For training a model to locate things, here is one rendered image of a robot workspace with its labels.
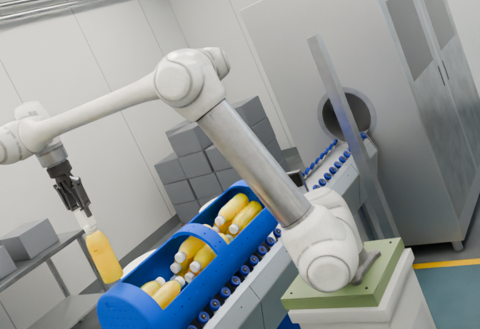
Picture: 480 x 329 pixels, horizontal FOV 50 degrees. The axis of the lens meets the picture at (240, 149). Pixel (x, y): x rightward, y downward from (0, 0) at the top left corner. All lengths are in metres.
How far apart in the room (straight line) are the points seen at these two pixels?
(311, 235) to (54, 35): 5.12
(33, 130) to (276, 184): 0.69
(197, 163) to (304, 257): 4.23
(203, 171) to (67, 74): 1.88
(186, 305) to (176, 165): 3.95
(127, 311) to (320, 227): 0.76
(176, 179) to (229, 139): 4.50
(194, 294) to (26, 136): 0.79
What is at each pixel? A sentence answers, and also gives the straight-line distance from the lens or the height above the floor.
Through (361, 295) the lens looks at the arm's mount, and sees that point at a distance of 1.52.
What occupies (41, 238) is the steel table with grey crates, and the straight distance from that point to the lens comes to 4.57.
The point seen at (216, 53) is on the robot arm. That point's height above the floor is 1.81.
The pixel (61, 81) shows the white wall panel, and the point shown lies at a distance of 5.97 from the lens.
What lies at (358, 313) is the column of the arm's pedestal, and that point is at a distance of 1.55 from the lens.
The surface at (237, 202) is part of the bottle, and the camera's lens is 2.27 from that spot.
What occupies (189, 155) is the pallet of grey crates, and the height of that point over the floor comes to 0.92.
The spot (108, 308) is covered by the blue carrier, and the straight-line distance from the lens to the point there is 1.86.
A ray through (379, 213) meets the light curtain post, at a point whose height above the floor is 0.72.
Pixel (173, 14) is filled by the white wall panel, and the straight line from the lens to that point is 7.66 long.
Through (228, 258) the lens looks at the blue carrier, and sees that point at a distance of 2.01.
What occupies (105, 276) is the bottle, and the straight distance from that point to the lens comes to 1.79.
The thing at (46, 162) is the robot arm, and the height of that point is 1.72.
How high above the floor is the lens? 1.82
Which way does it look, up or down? 11 degrees down
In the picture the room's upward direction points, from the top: 24 degrees counter-clockwise
